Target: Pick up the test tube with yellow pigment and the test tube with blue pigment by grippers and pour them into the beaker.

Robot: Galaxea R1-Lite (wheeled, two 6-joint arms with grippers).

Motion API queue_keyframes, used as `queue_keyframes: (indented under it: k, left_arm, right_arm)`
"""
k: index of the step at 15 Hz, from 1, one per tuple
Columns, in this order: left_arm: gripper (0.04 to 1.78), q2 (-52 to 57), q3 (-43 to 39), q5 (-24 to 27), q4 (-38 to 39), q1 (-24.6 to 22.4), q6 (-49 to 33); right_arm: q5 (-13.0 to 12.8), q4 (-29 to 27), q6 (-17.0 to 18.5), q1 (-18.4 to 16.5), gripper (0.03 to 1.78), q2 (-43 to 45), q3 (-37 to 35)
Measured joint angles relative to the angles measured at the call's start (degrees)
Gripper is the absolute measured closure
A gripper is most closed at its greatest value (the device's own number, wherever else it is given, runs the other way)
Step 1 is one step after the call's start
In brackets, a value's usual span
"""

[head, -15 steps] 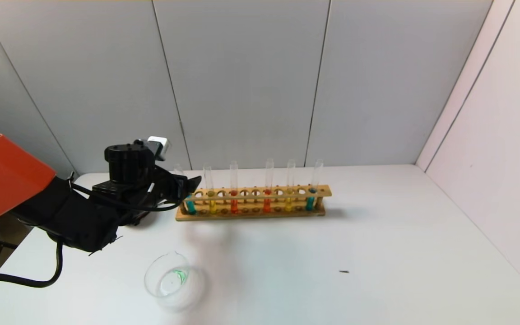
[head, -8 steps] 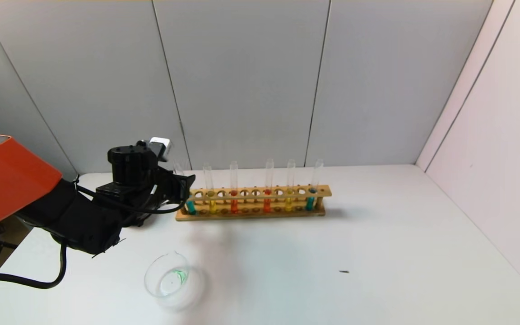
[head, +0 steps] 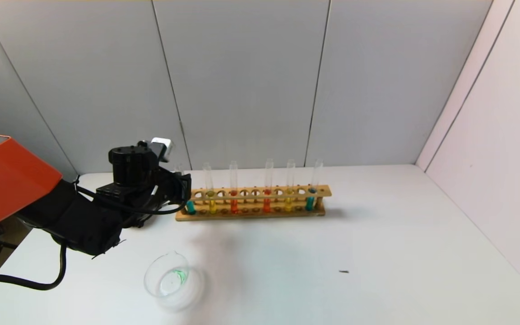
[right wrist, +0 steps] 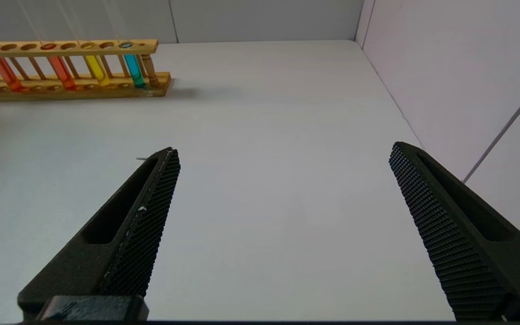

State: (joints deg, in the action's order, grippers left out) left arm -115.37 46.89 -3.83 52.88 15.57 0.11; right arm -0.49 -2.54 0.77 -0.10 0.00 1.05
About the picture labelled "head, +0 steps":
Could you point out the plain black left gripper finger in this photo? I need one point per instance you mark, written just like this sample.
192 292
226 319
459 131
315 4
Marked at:
167 172

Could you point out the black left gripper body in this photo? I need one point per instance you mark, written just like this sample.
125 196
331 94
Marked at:
183 188

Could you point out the orange and black left arm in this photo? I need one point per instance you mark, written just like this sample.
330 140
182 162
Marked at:
11 180

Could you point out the test tube with blue liquid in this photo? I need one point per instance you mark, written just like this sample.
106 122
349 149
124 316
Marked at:
191 207
309 203

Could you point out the test tube with orange liquid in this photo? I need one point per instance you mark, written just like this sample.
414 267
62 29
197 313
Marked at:
234 205
267 205

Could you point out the test tube with yellow liquid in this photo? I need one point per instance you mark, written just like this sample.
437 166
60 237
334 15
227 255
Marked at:
213 206
288 204

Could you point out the clear glass beaker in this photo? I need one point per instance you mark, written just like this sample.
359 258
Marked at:
172 284

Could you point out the left gripper black finger with barcode sticker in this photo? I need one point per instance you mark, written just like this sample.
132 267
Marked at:
191 206

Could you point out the wooden test tube rack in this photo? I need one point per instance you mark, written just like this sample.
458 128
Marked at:
242 217

